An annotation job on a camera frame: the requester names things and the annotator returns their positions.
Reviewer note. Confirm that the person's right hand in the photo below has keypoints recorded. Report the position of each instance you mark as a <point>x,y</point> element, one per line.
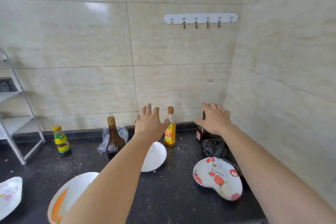
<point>216,121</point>

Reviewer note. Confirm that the person's left hand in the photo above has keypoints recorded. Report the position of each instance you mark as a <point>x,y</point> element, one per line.
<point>149,126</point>

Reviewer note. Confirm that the brown bottle black cap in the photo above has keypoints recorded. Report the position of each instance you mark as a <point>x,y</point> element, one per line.
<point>202,134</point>

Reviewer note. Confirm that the clear bottle yellow label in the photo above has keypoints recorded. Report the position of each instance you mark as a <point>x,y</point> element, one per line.
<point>170,133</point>

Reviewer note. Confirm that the black plastic bag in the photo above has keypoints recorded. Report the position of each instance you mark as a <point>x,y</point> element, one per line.
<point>214,147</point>

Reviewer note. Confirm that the clear plastic bag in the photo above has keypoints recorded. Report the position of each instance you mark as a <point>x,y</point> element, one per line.
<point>123,133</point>

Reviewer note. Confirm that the white round plate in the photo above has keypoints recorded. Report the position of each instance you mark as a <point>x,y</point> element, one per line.
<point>155,158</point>

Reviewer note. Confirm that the dark bottle tan cap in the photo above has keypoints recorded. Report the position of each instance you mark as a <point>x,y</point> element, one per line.
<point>114,137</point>

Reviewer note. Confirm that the strawberry print plate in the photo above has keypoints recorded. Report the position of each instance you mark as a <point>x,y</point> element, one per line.
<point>223,189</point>

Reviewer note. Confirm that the small green yellow label bottle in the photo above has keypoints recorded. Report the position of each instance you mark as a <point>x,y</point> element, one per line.
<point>61,141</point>

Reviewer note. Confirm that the white plate orange green print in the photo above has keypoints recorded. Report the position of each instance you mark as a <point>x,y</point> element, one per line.
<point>73,189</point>

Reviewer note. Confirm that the white metal shelf rack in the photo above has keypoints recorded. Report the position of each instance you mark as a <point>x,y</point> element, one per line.
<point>15,124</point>

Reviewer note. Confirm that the white square plate pink flower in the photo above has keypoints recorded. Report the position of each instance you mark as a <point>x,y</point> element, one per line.
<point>9,195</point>

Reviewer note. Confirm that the person's right forearm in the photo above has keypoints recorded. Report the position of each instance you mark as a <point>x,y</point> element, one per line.
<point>262,174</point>

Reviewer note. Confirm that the person's left forearm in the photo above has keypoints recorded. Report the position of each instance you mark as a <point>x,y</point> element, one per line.
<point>113,184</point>

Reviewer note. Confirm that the black speckled countertop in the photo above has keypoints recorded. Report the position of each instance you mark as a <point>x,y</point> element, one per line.
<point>170,200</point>

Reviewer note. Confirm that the white wall hook rail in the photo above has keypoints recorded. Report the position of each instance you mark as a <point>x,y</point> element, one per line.
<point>200,17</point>

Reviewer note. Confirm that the grey wall socket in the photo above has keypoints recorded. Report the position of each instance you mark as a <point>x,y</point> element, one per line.
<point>6,84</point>

